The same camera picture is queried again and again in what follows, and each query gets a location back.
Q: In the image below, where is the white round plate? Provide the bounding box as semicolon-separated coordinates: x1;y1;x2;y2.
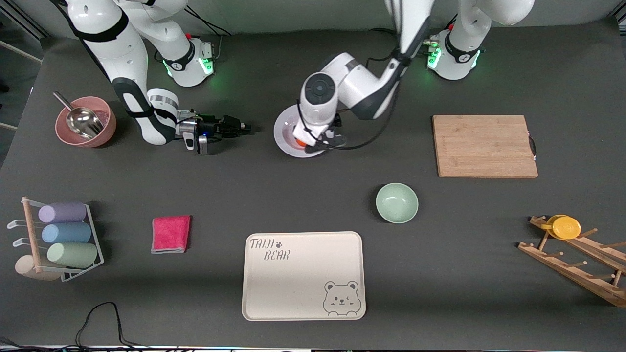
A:
273;104;338;158

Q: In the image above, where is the light green bowl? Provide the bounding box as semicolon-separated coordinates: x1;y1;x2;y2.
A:
376;183;419;224

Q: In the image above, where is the pink bowl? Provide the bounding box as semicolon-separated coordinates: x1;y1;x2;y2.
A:
55;96;117;148

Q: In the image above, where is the pink folded cloth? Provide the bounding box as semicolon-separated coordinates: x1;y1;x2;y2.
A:
151;215;191;254

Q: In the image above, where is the metal scoop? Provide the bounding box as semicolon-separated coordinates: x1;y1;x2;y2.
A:
53;91;105;139

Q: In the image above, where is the beige bear print tray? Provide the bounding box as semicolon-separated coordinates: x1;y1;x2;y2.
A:
242;231;367;322

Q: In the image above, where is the wooden cutting board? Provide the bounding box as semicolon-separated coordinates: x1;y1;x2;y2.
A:
432;115;539;178

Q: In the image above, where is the purple cup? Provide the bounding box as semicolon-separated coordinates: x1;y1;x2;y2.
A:
38;202;88;224

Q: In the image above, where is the blue cup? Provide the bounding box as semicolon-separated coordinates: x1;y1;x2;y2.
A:
41;222;92;244

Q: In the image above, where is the green cup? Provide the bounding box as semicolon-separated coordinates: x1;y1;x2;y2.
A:
46;242;98;269

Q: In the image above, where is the beige cup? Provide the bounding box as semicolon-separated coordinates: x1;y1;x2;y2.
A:
15;255;62;282

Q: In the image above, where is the yellow cup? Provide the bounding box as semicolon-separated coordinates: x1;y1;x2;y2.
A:
540;214;582;240

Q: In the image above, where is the wooden peg drying rack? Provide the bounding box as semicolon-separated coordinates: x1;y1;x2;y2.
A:
517;216;626;308

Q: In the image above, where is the black right arm base cable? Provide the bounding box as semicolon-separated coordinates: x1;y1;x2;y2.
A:
183;7;233;62

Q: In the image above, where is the black arm base cable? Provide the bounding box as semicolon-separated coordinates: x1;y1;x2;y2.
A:
183;7;233;62
369;10;458;55

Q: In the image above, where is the black left arm base cable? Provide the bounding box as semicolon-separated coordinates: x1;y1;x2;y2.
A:
369;10;458;55

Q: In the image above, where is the white wire cup rack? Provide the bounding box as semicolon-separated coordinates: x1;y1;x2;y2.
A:
7;197;105;283

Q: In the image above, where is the black floor cable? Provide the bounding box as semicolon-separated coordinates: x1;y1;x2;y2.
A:
0;302;162;352

